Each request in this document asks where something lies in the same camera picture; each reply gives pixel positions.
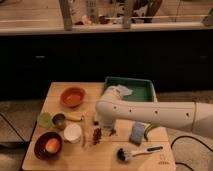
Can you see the small metal cup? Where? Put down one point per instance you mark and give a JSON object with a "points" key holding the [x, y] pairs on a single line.
{"points": [[59, 121]]}

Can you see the dark grape bunch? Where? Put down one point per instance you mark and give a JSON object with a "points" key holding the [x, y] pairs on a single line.
{"points": [[97, 134]]}

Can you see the black white dish brush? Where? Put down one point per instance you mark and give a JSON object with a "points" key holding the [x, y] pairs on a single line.
{"points": [[125, 155]]}

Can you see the white round container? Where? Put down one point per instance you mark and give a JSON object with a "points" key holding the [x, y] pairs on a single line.
{"points": [[72, 133]]}

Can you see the light green cup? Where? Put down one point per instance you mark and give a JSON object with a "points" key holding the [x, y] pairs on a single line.
{"points": [[44, 120]]}

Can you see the yellow banana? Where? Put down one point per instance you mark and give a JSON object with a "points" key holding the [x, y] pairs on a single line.
{"points": [[74, 118]]}

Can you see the blue sponge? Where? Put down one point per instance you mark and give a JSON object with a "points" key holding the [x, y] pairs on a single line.
{"points": [[137, 133]]}

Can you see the wooden cutting board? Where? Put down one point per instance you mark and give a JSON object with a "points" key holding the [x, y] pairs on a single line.
{"points": [[83, 155]]}

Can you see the dark brown bowl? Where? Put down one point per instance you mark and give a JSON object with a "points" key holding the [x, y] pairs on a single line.
{"points": [[39, 149]]}

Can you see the white cloth in tray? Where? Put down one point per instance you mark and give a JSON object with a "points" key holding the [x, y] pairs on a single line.
{"points": [[123, 90]]}

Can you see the orange red bowl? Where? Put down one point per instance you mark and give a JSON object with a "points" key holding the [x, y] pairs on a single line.
{"points": [[72, 96]]}

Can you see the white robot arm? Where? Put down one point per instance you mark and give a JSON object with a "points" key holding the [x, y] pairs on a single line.
{"points": [[191, 117]]}

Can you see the green plastic tray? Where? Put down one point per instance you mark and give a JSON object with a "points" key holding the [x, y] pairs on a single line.
{"points": [[142, 89]]}

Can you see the green vegetable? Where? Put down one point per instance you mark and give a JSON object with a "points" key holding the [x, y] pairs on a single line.
{"points": [[148, 129]]}

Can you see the wooden stick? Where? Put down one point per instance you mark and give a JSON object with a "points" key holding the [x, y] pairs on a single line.
{"points": [[83, 135]]}

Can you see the wooden block eraser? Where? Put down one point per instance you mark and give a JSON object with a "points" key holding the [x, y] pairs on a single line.
{"points": [[95, 120]]}

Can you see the peach fruit in bowl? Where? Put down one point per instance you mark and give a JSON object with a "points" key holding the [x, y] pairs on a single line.
{"points": [[52, 145]]}

